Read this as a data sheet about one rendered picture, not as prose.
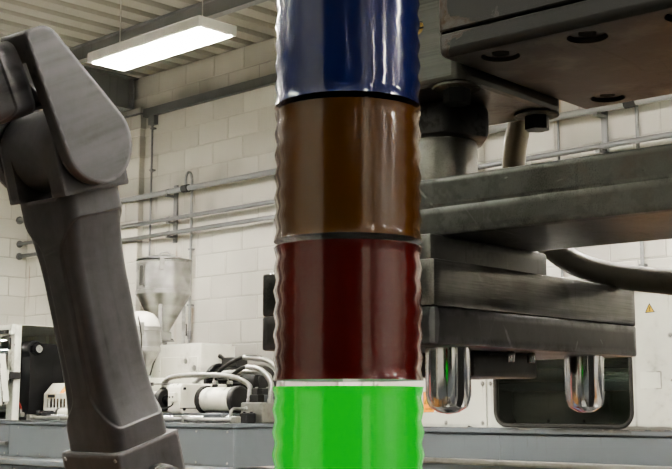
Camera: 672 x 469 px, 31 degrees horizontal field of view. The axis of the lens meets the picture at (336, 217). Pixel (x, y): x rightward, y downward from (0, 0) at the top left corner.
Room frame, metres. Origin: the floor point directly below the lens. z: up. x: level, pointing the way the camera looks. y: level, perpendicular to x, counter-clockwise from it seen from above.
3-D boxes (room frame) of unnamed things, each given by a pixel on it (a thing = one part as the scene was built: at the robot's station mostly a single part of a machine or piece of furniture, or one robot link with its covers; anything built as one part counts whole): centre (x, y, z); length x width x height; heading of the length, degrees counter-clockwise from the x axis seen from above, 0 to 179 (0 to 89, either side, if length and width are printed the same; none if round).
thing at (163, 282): (8.73, 1.15, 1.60); 2.54 x 0.84 x 1.26; 46
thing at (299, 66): (0.31, 0.00, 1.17); 0.04 x 0.04 x 0.03
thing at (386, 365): (0.31, 0.00, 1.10); 0.04 x 0.04 x 0.03
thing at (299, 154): (0.31, 0.00, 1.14); 0.04 x 0.04 x 0.03
